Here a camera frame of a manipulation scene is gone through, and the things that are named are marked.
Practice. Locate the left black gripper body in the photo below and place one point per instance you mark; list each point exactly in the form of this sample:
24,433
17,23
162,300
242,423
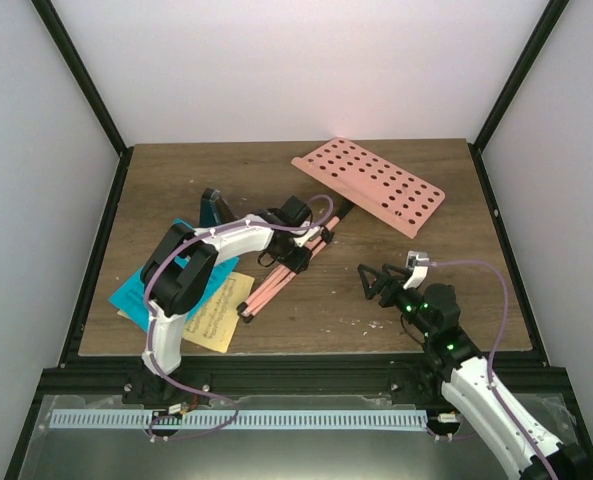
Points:
291,260

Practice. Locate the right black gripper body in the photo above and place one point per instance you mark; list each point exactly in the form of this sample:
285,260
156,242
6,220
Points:
391,301

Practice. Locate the pink music stand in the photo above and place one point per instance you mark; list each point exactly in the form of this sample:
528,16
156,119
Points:
395,196

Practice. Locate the black metronome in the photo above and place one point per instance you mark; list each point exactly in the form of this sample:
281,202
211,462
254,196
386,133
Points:
206,217

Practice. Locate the yellow sheet music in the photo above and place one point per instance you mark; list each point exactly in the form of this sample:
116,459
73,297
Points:
214,325

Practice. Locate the blue sheet music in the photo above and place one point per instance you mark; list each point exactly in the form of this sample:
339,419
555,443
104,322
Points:
129,298

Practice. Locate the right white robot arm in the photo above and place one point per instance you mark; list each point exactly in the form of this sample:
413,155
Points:
522,445

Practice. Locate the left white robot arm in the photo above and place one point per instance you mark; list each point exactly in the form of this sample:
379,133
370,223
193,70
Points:
177,274

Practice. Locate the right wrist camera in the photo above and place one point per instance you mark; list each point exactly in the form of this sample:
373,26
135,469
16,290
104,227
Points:
416,267

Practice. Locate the black aluminium frame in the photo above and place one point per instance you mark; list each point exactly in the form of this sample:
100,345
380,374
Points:
529,371

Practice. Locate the light blue slotted cable duct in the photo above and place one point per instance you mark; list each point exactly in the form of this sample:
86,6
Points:
199,420

